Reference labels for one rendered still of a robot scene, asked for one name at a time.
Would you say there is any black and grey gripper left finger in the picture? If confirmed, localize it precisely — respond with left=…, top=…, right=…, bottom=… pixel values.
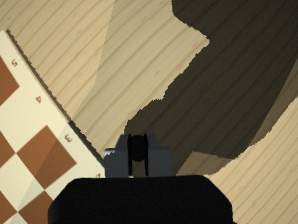
left=103, top=134, right=132, bottom=178

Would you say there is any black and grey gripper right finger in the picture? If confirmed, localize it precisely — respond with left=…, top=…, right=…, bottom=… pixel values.
left=144, top=133, right=172, bottom=177

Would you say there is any brown and cream chessboard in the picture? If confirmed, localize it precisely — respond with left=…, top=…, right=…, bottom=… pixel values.
left=0, top=30, right=105, bottom=224

